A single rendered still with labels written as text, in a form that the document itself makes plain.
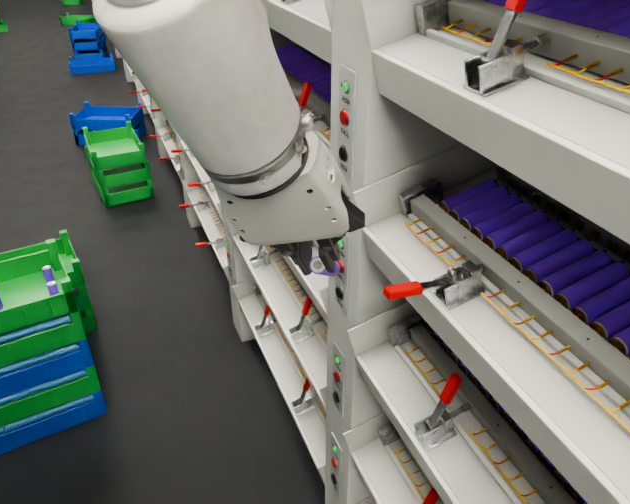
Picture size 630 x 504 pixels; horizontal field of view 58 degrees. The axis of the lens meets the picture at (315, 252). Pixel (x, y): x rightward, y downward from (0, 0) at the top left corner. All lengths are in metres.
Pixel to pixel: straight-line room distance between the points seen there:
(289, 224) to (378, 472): 0.52
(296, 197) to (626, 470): 0.30
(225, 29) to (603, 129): 0.24
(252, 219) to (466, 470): 0.36
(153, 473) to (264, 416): 0.28
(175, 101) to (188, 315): 1.44
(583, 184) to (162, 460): 1.18
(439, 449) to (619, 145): 0.42
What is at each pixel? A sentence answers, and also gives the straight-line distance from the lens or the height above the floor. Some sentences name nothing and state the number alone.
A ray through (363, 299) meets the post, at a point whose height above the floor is 0.64.
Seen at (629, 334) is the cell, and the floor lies 0.80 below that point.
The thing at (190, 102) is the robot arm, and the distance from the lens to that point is 0.35.
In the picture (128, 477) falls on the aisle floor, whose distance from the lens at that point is 1.40.
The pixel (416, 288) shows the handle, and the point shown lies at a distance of 0.52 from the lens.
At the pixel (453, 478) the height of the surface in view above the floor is 0.56.
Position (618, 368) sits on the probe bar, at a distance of 0.48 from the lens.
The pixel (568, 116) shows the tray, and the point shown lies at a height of 0.96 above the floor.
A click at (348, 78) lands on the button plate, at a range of 0.64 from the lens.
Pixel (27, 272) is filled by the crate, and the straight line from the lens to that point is 1.49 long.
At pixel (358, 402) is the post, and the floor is 0.46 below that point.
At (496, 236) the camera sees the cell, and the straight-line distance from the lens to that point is 0.59.
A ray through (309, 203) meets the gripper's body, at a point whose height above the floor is 0.87.
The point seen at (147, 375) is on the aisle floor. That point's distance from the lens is 1.60.
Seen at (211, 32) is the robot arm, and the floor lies 1.02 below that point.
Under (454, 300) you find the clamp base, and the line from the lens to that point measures 0.55.
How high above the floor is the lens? 1.08
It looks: 33 degrees down
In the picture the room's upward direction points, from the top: straight up
